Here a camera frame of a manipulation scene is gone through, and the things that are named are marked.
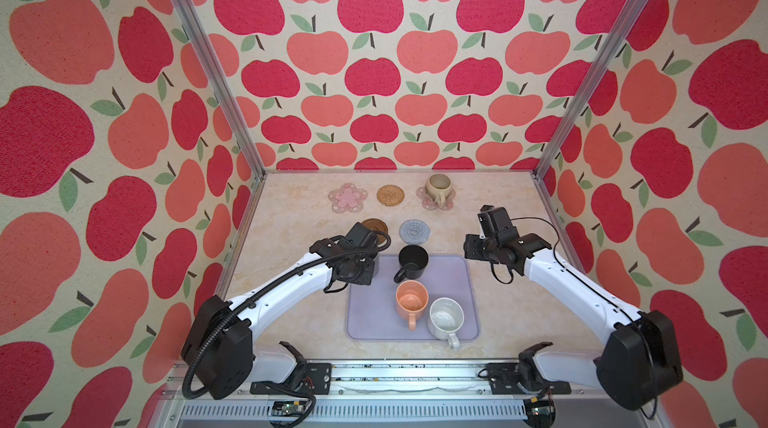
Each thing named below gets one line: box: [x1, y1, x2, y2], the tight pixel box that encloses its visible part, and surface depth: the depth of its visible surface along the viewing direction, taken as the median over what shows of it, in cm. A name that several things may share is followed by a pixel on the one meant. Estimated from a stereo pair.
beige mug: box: [425, 173, 452, 209], surface depth 107 cm
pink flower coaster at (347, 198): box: [328, 183, 368, 214], surface depth 114 cm
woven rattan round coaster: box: [376, 184, 405, 207], surface depth 117 cm
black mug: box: [394, 244, 429, 284], surface depth 90 cm
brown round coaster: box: [362, 218, 388, 243], surface depth 107 cm
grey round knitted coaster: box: [399, 219, 430, 245], surface depth 106 cm
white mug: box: [427, 297, 465, 350], surface depth 80 cm
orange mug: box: [395, 280, 429, 331], surface depth 82 cm
